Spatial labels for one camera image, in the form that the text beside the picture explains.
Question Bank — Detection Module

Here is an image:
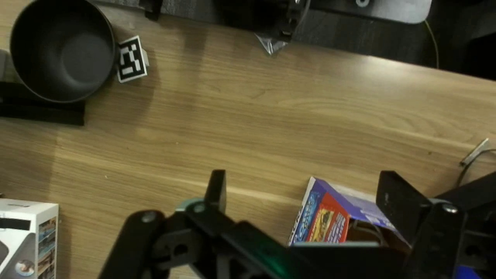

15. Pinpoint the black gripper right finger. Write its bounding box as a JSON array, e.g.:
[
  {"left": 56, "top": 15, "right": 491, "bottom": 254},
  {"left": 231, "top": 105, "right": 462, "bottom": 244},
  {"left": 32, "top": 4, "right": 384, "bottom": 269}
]
[{"left": 375, "top": 170, "right": 432, "bottom": 243}]

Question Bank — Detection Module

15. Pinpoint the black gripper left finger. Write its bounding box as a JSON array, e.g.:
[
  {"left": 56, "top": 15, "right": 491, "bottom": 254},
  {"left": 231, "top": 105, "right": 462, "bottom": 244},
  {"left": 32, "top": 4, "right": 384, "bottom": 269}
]
[{"left": 204, "top": 168, "right": 226, "bottom": 212}]

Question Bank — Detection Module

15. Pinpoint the blue snack cardboard box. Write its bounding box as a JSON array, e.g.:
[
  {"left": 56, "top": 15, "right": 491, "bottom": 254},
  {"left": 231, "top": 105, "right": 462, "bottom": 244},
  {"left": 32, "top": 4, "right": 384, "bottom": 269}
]
[{"left": 288, "top": 176, "right": 406, "bottom": 246}]

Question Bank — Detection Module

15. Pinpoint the small white product box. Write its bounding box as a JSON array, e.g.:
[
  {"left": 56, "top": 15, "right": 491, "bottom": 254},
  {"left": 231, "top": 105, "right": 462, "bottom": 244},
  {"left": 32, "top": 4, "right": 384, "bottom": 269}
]
[{"left": 0, "top": 198, "right": 59, "bottom": 279}]

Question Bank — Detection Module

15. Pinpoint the fiducial marker tag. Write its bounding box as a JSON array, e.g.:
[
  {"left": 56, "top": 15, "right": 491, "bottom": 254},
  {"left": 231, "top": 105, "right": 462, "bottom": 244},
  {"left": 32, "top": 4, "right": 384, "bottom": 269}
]
[{"left": 116, "top": 35, "right": 149, "bottom": 83}]

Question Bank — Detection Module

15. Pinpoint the black frying pan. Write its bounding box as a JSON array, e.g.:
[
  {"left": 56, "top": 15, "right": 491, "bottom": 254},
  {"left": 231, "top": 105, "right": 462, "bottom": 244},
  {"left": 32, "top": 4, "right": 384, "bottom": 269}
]
[{"left": 9, "top": 0, "right": 118, "bottom": 103}]

